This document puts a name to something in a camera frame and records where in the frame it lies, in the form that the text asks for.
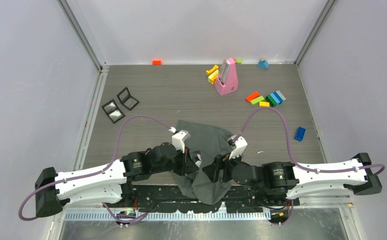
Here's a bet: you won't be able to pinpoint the small yellow block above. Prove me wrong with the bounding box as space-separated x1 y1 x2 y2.
259 101 271 108

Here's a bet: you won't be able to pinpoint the lime green block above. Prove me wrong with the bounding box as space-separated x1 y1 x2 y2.
250 95 265 105

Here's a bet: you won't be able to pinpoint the yellow curved blocks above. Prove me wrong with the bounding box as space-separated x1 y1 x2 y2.
205 65 219 85

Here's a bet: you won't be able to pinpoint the black brooch box near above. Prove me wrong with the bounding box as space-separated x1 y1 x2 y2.
101 99 125 124

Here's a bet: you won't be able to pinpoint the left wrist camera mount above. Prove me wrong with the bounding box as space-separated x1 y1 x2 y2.
169 127 191 153

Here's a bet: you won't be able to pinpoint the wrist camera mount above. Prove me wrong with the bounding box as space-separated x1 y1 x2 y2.
227 135 248 160
169 127 191 153

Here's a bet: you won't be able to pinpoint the pink metronome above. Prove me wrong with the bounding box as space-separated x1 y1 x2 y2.
214 57 239 96

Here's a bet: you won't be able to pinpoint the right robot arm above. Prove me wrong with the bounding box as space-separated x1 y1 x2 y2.
202 153 383 206

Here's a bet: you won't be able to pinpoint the grey t-shirt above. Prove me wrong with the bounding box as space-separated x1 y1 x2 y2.
172 120 234 205

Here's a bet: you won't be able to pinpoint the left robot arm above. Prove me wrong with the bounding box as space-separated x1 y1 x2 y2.
34 142 202 218

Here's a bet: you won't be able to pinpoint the red block by wall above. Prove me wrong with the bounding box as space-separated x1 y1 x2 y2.
152 59 162 66

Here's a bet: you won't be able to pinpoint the black brooch box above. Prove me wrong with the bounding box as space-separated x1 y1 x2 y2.
116 87 140 111
101 99 125 124

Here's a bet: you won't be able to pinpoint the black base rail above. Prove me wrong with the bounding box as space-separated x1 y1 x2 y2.
52 184 353 223

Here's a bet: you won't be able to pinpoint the blue flat brick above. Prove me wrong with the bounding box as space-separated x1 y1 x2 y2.
294 126 306 142

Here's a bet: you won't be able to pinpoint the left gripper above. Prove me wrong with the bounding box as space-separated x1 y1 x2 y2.
151 144 198 176

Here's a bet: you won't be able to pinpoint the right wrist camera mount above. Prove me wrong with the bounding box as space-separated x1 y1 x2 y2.
227 135 248 160

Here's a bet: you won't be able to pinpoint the black brooch box far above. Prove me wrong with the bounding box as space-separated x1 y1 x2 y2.
116 87 140 111

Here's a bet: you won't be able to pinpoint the orange long block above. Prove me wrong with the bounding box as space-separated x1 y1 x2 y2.
245 91 260 103

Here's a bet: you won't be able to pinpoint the blue triangular block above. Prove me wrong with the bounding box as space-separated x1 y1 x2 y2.
257 58 270 69

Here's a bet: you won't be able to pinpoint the stacked blue green bricks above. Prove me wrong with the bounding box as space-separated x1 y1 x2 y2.
265 90 286 108

